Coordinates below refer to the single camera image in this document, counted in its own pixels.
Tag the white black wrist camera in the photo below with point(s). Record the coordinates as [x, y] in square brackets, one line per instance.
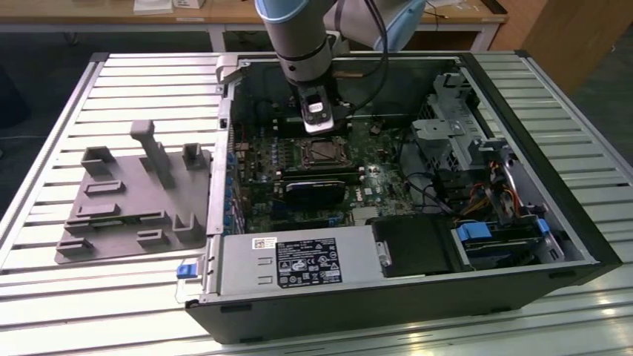
[316, 111]

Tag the wooden desk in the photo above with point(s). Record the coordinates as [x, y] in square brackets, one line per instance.
[74, 11]

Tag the silver CPU green edge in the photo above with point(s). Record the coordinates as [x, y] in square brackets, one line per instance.
[326, 151]

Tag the white box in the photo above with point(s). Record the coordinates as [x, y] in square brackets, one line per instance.
[154, 6]

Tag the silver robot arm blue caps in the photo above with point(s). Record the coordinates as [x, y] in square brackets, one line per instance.
[302, 44]

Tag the silver metal disk cage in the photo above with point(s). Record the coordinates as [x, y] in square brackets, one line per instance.
[446, 141]

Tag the blue plastic latch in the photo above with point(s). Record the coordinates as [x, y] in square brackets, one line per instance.
[543, 225]
[187, 270]

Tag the green motherboard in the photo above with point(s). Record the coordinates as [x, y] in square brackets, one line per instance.
[391, 163]

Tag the black RAM slot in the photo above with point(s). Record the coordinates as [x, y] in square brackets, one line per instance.
[322, 176]
[322, 173]
[322, 179]
[322, 169]

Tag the grey parts rack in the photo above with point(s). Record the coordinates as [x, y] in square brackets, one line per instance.
[128, 207]

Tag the silver chipset heatsink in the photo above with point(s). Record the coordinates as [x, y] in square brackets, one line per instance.
[366, 216]

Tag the silver power supply box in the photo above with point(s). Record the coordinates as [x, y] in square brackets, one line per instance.
[238, 267]

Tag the open black PC case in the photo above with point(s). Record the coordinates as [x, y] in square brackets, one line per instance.
[346, 319]

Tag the blue disk carrier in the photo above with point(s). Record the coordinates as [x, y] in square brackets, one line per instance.
[472, 233]

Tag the CPU socket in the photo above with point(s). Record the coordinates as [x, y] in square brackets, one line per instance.
[300, 165]

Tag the wooden cabinet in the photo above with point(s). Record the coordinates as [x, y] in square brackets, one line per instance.
[579, 37]

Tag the black blue graphics card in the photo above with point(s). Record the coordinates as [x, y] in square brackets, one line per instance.
[316, 194]

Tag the black plastic shroud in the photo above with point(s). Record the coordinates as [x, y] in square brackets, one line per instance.
[415, 244]

